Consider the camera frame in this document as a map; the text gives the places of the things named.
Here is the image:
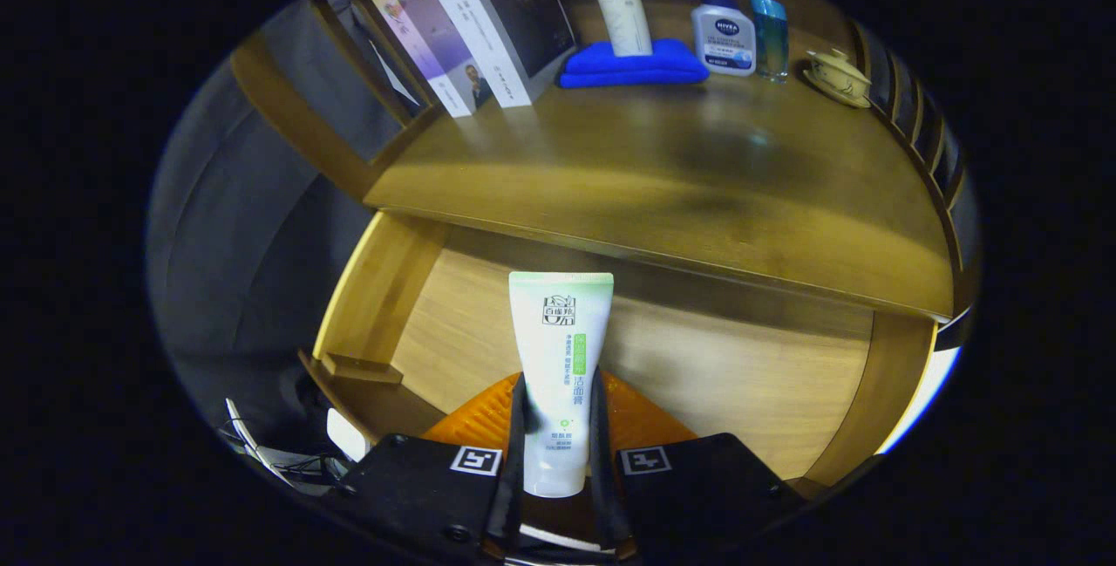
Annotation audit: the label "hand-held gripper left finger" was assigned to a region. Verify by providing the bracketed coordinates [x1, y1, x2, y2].
[336, 372, 528, 563]

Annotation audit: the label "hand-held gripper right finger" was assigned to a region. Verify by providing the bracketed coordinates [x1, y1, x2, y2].
[589, 370, 807, 563]

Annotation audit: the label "white and green tube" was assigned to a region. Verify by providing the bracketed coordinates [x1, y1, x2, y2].
[508, 271, 615, 499]

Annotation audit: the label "wooden drawer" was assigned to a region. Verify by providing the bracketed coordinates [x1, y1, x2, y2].
[301, 210, 938, 497]

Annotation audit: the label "wooden countertop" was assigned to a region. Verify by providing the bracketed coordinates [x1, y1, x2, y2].
[364, 0, 956, 323]

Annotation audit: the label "brown wooden cabinet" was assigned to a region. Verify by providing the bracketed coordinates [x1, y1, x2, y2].
[231, 0, 982, 349]

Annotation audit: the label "white panel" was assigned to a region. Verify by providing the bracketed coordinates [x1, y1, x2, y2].
[876, 346, 962, 455]

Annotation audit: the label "blue folded cloth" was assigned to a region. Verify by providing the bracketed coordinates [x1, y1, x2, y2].
[559, 38, 711, 90]

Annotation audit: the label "purple book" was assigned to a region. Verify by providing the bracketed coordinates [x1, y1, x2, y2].
[368, 0, 494, 119]

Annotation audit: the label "white book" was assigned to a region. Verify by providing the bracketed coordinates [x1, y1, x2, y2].
[412, 0, 578, 108]

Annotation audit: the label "white bottle with blue cap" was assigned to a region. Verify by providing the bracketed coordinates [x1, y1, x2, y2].
[691, 0, 757, 78]

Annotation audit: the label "white pump bottle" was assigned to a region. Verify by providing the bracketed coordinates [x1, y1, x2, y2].
[582, 0, 654, 58]

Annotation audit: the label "ceramic lidded teacup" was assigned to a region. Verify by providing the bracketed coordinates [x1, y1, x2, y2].
[804, 48, 873, 109]

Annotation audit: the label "teal bottle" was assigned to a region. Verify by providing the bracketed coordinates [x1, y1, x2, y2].
[751, 0, 790, 83]

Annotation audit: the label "black floor cables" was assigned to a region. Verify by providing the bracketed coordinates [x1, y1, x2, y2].
[225, 399, 350, 484]

